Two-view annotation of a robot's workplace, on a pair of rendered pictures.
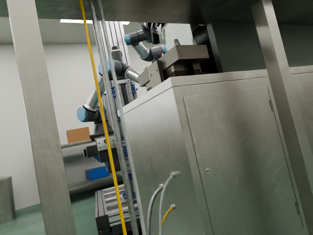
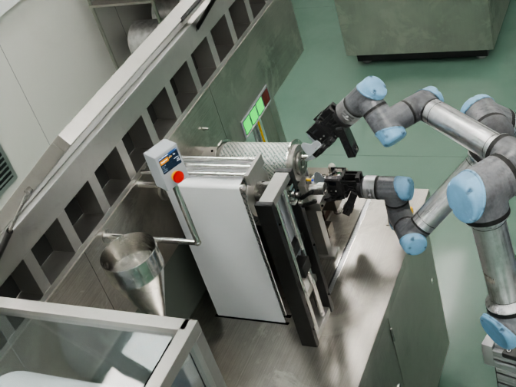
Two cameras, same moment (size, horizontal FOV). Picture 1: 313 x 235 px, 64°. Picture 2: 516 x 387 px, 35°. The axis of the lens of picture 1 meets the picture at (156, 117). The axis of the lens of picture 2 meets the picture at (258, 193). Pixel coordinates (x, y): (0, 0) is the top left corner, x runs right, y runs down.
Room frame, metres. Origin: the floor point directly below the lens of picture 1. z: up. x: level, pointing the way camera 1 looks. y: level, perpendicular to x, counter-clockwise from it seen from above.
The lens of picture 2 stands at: (3.22, -1.34, 2.68)
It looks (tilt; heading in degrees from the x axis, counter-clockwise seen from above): 35 degrees down; 151
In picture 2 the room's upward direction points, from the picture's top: 19 degrees counter-clockwise
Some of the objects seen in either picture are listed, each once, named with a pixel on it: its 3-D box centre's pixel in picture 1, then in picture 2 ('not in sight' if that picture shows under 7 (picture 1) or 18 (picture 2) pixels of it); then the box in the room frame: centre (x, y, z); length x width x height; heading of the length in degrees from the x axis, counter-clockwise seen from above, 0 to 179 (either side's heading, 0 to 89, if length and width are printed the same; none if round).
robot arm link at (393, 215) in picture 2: not in sight; (400, 216); (1.65, -0.02, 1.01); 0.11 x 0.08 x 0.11; 149
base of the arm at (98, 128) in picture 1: (102, 127); not in sight; (2.07, 0.45, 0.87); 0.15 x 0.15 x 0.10
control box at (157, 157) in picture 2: not in sight; (168, 165); (1.66, -0.69, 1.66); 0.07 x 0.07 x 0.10; 4
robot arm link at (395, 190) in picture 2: not in sight; (394, 189); (1.64, -0.01, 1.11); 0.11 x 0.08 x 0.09; 28
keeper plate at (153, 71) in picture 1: (155, 75); not in sight; (1.14, -0.04, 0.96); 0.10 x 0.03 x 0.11; 28
